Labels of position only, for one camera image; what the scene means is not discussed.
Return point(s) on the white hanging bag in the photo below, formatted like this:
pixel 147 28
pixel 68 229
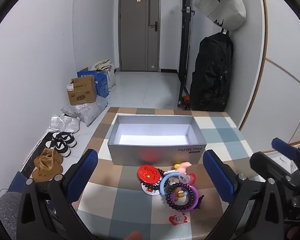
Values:
pixel 222 5

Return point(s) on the checkered tablecloth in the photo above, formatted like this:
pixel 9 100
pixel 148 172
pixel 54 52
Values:
pixel 130 205

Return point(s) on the blue cardboard box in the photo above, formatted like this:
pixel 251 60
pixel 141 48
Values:
pixel 102 85

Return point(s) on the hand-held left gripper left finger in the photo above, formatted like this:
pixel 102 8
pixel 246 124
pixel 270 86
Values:
pixel 82 175

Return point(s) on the pink pig toy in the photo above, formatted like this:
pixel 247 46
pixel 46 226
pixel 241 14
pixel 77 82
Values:
pixel 183 166

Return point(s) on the brown cardboard box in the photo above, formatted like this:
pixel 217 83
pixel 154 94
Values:
pixel 82 92

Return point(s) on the red transparent hair clip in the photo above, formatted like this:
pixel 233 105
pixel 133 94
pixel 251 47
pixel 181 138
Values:
pixel 191 177

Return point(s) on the beige folded cloth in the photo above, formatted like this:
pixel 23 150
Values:
pixel 102 64

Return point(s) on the black backpack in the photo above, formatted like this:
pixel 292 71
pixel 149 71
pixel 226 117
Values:
pixel 211 80

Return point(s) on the silver plastic parcel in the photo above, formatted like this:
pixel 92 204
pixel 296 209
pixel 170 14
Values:
pixel 63 124

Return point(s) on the black hair clip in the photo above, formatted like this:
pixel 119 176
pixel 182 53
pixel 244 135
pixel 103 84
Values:
pixel 201 202

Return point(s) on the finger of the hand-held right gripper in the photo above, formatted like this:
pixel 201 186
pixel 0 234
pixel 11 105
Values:
pixel 267 165
pixel 282 147

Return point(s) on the black metal frame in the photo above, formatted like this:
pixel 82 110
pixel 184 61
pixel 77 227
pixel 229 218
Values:
pixel 185 42

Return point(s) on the grey plastic parcel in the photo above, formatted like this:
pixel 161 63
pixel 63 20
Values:
pixel 90 111

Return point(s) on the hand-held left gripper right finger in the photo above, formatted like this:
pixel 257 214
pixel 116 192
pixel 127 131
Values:
pixel 217 177

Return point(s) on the white plastic bag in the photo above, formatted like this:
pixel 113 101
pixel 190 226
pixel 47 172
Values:
pixel 111 80

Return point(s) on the black and white sneaker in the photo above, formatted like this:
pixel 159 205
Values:
pixel 58 148
pixel 66 139

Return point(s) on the dark blue shoe box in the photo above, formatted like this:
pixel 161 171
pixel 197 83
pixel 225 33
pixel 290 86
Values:
pixel 16 182

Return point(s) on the tan boot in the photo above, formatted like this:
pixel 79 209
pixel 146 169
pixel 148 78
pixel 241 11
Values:
pixel 53 156
pixel 45 171

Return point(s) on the silver cardboard box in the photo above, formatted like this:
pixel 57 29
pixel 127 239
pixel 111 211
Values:
pixel 152 152

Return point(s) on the grey door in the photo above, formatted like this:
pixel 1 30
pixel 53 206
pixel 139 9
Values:
pixel 135 30

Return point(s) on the red round badge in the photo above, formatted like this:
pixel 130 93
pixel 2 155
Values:
pixel 147 175

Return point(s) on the white printed round badge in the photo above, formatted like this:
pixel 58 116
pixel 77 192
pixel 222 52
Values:
pixel 150 189

